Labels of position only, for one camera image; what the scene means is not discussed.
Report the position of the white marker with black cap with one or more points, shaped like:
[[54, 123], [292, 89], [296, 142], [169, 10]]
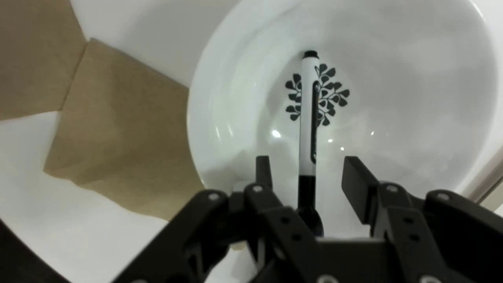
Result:
[[307, 104]]

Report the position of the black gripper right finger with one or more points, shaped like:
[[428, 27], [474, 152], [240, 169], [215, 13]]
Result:
[[446, 236]]

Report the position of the brown paper napkin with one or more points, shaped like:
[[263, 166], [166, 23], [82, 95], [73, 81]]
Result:
[[120, 136], [34, 57]]

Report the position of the white ceramic bowl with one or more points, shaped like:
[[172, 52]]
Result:
[[419, 104]]

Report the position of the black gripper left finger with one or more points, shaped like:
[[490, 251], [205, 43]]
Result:
[[210, 230]]

